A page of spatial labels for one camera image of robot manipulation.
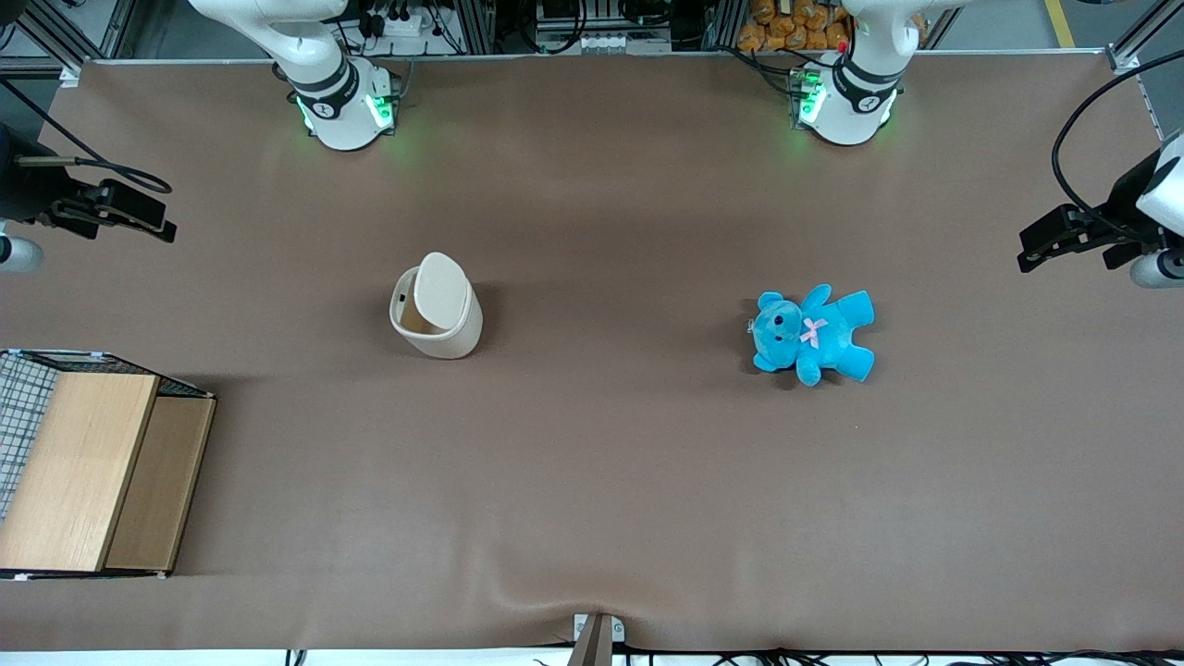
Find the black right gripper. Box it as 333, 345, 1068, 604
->
0, 123, 178, 244

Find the white lidded trash can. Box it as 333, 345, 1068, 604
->
388, 251, 485, 361

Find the grey electronics unit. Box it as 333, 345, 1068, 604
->
534, 0, 674, 56

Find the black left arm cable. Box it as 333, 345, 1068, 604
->
1051, 49, 1184, 234

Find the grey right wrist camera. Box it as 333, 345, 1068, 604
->
0, 235, 45, 275

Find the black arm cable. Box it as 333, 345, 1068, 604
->
0, 76, 175, 196
1051, 49, 1184, 234

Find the blue teddy bear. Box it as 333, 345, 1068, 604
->
747, 283, 877, 388

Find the white power strip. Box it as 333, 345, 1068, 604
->
367, 8, 427, 39

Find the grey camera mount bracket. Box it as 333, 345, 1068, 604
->
566, 611, 627, 666

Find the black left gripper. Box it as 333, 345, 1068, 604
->
1017, 146, 1174, 275

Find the brown table mat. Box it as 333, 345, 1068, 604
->
0, 50, 1184, 654

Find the orange plush toys pile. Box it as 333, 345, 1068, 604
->
736, 0, 853, 54

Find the wooden shelf with wire mesh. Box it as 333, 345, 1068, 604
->
0, 348, 219, 582

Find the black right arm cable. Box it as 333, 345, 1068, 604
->
0, 76, 175, 196

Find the aluminium frame post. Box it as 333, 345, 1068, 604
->
0, 0, 142, 88
1104, 0, 1184, 77

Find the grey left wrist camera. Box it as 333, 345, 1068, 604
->
1128, 251, 1184, 290

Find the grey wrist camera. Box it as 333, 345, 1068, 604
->
1128, 251, 1184, 290
0, 235, 45, 275

